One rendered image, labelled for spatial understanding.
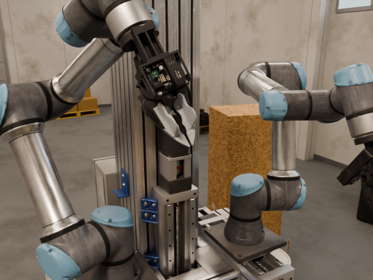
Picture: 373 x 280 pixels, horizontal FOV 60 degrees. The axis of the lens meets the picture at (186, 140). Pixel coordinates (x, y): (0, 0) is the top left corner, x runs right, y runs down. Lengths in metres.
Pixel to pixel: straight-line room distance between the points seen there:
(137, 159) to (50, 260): 0.41
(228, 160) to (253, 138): 0.24
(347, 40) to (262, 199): 4.11
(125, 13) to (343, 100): 0.49
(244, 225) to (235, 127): 1.23
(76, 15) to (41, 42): 8.88
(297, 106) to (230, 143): 1.58
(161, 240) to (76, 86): 0.59
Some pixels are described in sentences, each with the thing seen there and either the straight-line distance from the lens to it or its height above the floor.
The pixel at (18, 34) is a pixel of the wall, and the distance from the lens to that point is 9.49.
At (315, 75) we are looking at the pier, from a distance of 5.18.
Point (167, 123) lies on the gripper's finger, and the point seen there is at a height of 1.60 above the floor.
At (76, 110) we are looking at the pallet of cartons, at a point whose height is 0.17.
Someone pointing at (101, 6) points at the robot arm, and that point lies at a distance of 0.60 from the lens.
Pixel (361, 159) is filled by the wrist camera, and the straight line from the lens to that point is 0.79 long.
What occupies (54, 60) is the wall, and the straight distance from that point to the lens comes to 9.56.
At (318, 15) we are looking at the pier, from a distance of 5.16.
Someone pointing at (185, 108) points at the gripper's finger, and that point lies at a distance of 0.56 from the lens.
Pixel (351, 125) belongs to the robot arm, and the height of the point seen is 1.56.
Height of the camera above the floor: 1.72
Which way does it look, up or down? 16 degrees down
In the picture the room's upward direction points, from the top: straight up
